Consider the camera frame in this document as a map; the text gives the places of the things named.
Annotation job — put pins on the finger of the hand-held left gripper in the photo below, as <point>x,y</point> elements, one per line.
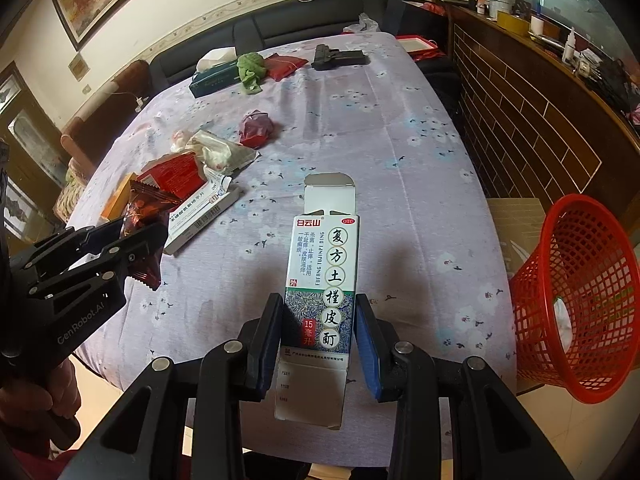
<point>142,245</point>
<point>95,237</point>

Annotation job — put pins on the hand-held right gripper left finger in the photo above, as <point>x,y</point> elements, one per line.
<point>270,347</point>

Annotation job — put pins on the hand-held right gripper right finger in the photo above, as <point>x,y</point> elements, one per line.
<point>369,355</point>

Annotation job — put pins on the red-brown snack wrapper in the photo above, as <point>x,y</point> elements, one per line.
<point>145,205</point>

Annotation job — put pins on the red cardboard box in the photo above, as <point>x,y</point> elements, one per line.
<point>172,175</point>

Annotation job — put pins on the white medicine box green print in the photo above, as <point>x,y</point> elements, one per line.
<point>320,260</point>

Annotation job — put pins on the red mesh plastic basket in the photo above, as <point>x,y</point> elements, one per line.
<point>575,300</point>

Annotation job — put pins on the person's left hand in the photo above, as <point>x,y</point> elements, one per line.
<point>25,402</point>

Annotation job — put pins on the orange cardboard box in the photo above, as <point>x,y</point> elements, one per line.
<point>119,197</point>

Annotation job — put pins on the crumpled white plastic bag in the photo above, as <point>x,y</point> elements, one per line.
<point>220,152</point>

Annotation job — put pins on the brown wooden chair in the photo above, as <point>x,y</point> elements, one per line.
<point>110,110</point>

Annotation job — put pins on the crumpled dark red wrapper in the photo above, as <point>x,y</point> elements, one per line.
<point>256,130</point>

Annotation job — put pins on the green tissue box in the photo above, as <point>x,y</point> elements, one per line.
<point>215,77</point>

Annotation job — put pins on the floral lilac tablecloth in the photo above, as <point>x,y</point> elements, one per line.
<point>400,150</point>

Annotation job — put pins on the red packet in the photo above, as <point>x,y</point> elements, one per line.
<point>285,65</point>

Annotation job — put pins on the black pistol-shaped tool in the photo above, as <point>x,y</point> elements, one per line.
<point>335,57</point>

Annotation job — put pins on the black sofa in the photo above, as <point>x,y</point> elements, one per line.
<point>300,15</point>

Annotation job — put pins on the wooden brick-pattern cabinet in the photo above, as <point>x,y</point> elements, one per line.
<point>530,125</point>

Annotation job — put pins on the clear plastic bag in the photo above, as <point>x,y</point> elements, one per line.
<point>362,22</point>

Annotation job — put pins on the pink bag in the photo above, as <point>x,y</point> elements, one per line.
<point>636,115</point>

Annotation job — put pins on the yellow box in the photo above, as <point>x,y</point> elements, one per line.
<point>512,22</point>

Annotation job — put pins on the black cloth bundle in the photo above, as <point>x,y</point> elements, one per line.
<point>615,85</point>

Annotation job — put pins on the white bottle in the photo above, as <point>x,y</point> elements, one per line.
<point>570,47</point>

